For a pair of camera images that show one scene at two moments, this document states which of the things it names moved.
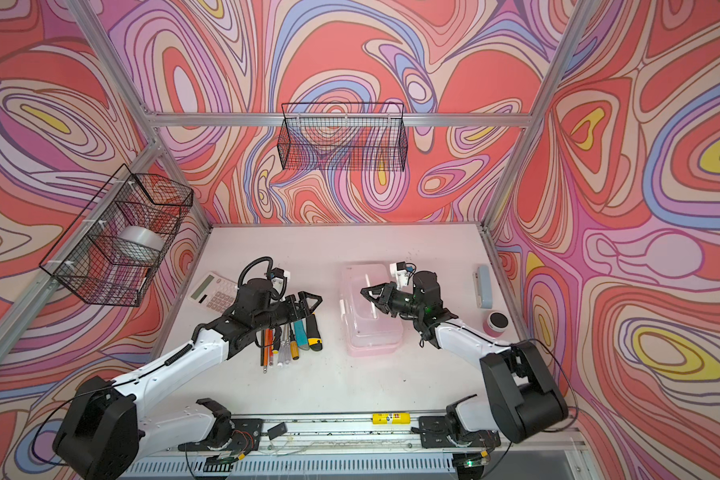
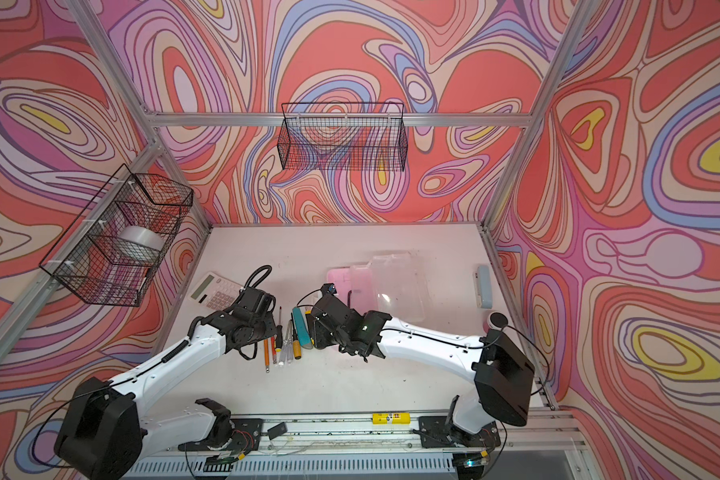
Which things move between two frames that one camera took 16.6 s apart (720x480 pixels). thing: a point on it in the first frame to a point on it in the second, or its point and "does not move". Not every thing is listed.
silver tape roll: [141, 236] does not move
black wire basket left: [109, 252] does not move
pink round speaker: [496, 323] does not move
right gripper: [385, 300] to [317, 330]
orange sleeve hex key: [266, 350] does not move
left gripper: [303, 310] to [271, 326]
